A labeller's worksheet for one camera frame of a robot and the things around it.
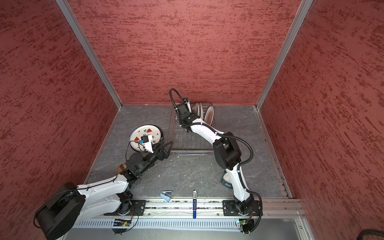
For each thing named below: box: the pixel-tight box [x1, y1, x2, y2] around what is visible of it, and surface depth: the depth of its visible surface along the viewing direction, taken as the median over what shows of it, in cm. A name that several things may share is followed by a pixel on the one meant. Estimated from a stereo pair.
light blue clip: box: [160, 193, 171, 202], surface depth 78 cm
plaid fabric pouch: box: [117, 163, 127, 174], surface depth 87 cm
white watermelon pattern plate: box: [129, 124, 162, 153], surface depth 102 cm
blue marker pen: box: [193, 189, 197, 219], surface depth 76 cm
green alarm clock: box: [221, 169, 233, 190], surface depth 81 cm
